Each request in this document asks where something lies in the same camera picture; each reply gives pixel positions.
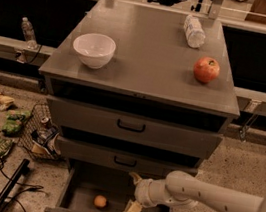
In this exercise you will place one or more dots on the blue snack bag in basket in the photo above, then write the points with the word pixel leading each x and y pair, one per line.
pixel 45 138

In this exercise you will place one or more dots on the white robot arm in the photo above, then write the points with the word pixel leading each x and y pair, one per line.
pixel 181 189

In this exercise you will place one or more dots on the small orange fruit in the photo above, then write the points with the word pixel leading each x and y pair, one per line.
pixel 100 201

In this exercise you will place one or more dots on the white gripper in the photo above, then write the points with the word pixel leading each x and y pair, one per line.
pixel 144 191

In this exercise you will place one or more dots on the green chip bag upper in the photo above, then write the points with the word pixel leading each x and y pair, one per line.
pixel 14 122

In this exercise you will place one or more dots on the grey middle drawer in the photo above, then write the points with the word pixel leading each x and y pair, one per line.
pixel 116 159

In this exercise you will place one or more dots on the black bar on floor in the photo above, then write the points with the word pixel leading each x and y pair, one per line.
pixel 13 180

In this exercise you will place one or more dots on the white bowl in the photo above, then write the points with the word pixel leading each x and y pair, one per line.
pixel 94 50

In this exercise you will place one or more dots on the soda can in basket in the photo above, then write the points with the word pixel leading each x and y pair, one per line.
pixel 46 122

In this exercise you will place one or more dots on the grey open bottom drawer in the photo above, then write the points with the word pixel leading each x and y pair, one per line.
pixel 86 181

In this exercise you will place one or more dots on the standing clear water bottle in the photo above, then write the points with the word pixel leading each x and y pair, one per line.
pixel 29 33

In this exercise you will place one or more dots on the red apple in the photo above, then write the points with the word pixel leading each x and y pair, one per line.
pixel 206 69

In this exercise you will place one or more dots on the wire mesh basket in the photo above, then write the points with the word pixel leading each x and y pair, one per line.
pixel 35 152

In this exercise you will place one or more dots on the lying clear water bottle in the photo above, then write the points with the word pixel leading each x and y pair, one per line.
pixel 193 32

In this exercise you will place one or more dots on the grey top drawer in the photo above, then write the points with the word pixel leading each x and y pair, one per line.
pixel 128 127

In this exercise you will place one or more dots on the grey drawer cabinet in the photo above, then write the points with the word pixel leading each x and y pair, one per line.
pixel 150 75

